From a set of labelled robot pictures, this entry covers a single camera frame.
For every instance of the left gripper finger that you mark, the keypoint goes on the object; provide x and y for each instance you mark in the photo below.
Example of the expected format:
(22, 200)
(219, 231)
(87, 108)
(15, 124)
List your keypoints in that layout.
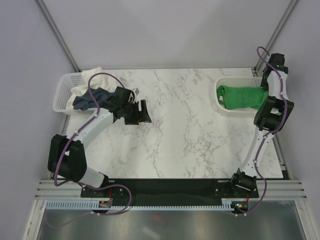
(144, 115)
(134, 119)

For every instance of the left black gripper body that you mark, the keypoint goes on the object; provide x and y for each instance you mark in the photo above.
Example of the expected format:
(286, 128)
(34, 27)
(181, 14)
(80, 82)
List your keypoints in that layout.
(131, 109)

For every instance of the dark blue towel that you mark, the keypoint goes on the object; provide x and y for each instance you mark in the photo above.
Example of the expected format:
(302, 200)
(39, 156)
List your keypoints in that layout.
(103, 97)

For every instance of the green towel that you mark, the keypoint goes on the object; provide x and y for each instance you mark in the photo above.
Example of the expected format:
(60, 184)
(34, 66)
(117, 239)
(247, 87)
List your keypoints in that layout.
(233, 98)

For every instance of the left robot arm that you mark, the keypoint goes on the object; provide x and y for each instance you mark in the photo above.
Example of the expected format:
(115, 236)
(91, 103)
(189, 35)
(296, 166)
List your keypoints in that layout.
(67, 157)

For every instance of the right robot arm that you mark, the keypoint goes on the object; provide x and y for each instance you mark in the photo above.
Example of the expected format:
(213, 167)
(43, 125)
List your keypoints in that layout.
(269, 119)

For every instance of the left white plastic basket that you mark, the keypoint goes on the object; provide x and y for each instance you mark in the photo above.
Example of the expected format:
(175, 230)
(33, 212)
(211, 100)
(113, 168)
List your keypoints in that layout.
(76, 84)

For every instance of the white plastic basket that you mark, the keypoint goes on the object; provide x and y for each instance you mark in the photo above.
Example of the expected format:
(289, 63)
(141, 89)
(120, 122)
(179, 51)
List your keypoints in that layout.
(239, 82)
(76, 84)

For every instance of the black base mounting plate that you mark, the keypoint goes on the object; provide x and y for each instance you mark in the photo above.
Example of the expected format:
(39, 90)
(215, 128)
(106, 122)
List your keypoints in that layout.
(162, 187)

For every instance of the right white plastic basket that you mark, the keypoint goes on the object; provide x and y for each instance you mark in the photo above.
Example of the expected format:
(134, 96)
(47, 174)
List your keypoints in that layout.
(239, 82)

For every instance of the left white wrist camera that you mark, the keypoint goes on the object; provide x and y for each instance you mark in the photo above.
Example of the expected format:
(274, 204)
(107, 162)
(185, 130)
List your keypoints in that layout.
(136, 91)

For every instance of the white slotted cable duct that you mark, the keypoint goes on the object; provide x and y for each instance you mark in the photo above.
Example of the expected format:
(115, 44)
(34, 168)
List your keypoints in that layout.
(148, 203)

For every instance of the right aluminium frame post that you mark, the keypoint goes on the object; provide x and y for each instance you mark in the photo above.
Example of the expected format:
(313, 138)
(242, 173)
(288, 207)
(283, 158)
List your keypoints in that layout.
(276, 33)

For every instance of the aluminium extrusion rail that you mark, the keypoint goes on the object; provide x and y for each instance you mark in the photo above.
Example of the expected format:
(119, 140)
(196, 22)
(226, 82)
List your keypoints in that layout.
(276, 190)

